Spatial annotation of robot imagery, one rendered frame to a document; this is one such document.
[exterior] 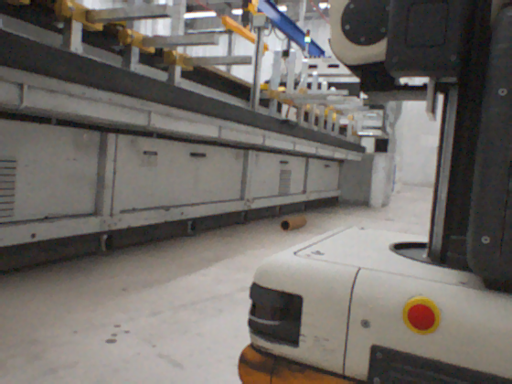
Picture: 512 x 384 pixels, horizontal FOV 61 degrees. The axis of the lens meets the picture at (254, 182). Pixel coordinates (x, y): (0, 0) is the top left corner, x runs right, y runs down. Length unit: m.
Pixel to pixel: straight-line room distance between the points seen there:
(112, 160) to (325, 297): 1.29
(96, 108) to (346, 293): 1.05
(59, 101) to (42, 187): 0.38
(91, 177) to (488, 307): 1.47
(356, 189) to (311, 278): 4.77
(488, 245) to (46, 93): 1.14
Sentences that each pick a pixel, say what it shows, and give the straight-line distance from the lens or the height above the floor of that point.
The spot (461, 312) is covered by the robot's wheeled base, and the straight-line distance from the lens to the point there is 0.68.
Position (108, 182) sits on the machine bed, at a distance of 1.82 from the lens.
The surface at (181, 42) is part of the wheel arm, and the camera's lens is 1.52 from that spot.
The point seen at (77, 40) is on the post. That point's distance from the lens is 1.42.
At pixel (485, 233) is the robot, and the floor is 0.36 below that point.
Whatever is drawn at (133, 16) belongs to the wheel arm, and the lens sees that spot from 1.32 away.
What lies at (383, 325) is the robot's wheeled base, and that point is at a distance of 0.69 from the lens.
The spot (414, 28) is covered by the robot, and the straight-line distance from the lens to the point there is 0.79.
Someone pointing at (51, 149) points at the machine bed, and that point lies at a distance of 1.67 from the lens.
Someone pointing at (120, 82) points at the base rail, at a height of 0.65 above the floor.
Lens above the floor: 0.44
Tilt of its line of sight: 3 degrees down
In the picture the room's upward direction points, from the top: 5 degrees clockwise
